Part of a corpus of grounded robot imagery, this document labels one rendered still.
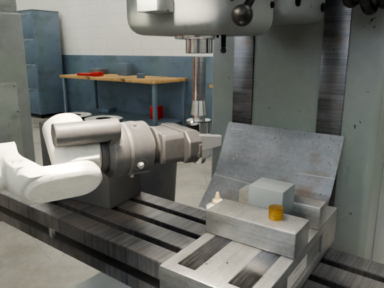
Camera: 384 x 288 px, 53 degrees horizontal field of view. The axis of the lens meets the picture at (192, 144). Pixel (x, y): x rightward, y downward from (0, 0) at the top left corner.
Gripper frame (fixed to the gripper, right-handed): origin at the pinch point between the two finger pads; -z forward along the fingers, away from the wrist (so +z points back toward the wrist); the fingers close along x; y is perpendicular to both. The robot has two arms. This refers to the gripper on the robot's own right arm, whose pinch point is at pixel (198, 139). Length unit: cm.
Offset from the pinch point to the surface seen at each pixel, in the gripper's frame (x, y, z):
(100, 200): 24.3, 18.3, 11.6
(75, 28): 712, -56, -169
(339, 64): 1.1, -13.0, -38.9
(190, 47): -0.7, -16.4, 2.4
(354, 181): -4.1, 14.3, -41.5
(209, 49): -2.3, -16.1, -0.5
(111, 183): 22.3, 13.7, 9.3
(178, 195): 230, 112, -125
